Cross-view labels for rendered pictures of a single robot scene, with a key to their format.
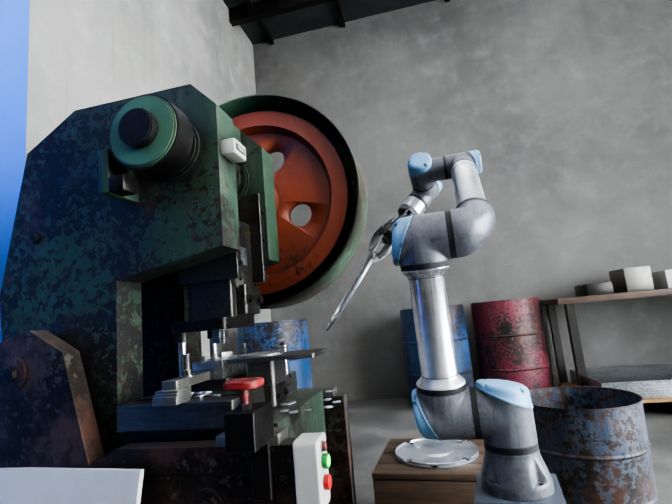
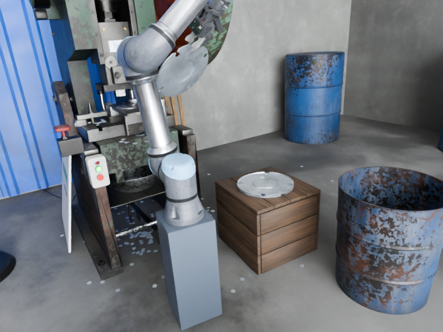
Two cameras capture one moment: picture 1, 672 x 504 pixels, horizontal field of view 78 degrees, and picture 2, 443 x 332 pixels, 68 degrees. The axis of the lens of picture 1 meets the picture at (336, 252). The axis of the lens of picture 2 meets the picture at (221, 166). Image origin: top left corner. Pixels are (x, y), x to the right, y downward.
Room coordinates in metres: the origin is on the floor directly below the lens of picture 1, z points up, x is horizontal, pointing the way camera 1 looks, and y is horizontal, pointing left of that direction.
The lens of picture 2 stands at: (0.37, -1.26, 1.06)
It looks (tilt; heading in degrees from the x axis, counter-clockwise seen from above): 21 degrees down; 47
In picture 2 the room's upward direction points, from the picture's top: 4 degrees counter-clockwise
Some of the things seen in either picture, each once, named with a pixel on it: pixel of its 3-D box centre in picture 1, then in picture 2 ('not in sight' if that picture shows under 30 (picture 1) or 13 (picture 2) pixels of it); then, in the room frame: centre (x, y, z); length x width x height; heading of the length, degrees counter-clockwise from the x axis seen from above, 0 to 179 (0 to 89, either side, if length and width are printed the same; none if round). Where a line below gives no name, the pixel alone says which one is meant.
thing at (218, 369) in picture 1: (221, 366); (122, 107); (1.20, 0.35, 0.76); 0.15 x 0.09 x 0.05; 168
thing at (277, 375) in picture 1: (278, 377); (134, 120); (1.16, 0.19, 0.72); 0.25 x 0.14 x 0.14; 78
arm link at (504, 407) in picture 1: (502, 409); (178, 174); (1.01, -0.35, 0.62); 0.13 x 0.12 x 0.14; 74
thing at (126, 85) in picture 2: (216, 328); (118, 87); (1.20, 0.36, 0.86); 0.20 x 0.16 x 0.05; 168
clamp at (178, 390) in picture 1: (185, 376); (89, 112); (1.03, 0.39, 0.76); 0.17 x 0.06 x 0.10; 168
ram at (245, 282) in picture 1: (227, 266); (115, 52); (1.19, 0.32, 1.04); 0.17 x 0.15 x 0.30; 78
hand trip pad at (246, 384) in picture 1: (244, 399); (63, 134); (0.83, 0.20, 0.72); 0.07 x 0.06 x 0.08; 78
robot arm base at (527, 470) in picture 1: (513, 463); (182, 203); (1.01, -0.36, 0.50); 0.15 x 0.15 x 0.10
